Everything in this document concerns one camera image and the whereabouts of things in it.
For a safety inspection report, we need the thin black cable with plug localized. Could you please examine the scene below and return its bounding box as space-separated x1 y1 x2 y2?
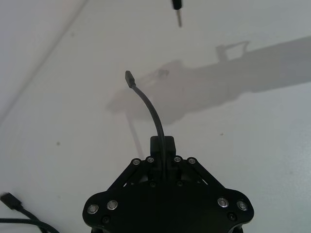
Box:
124 70 169 183

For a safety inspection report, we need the black braided cable with plug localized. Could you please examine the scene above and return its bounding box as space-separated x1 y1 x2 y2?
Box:
0 191 61 233

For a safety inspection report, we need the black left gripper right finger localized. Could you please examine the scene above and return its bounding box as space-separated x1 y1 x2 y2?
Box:
162 136 255 217

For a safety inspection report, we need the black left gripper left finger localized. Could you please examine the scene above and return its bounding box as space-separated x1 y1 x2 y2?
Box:
83 136 163 217

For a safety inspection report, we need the black plug with silver pin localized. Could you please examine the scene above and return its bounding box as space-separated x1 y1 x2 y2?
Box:
171 0 186 28

